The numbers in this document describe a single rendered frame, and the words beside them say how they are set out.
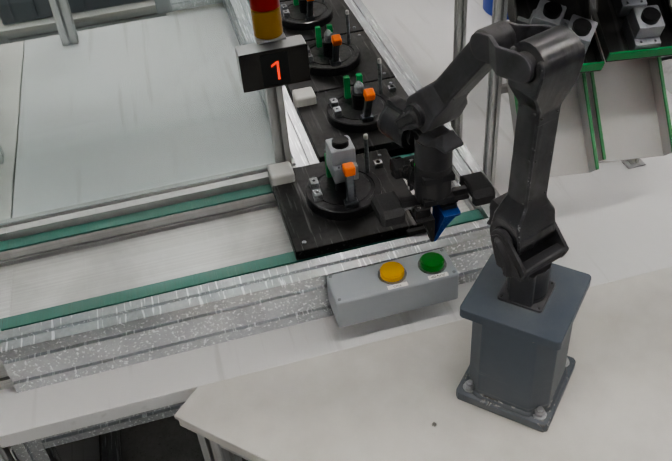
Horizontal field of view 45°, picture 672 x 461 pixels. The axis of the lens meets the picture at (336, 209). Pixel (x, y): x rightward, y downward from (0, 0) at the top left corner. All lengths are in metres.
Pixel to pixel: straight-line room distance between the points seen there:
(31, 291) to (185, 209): 0.31
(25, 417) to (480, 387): 0.72
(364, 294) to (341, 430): 0.22
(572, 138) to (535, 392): 0.51
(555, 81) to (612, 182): 0.80
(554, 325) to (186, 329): 0.60
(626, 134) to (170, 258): 0.87
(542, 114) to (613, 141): 0.60
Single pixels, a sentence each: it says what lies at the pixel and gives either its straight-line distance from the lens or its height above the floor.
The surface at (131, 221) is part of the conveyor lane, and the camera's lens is 1.55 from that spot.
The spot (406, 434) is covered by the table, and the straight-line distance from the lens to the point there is 1.26.
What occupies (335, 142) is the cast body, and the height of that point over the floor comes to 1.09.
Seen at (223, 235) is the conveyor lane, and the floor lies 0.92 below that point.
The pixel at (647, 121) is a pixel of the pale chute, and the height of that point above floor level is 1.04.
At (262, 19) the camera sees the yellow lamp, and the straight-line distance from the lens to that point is 1.37.
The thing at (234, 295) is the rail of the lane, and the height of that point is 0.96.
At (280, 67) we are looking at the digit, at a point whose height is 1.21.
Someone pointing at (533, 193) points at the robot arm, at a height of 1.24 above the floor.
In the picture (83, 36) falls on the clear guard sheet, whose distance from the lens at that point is 1.41.
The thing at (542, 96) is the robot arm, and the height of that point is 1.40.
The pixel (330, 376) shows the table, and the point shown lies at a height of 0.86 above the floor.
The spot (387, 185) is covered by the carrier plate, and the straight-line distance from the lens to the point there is 1.50.
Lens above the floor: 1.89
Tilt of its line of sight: 39 degrees down
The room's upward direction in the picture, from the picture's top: 5 degrees counter-clockwise
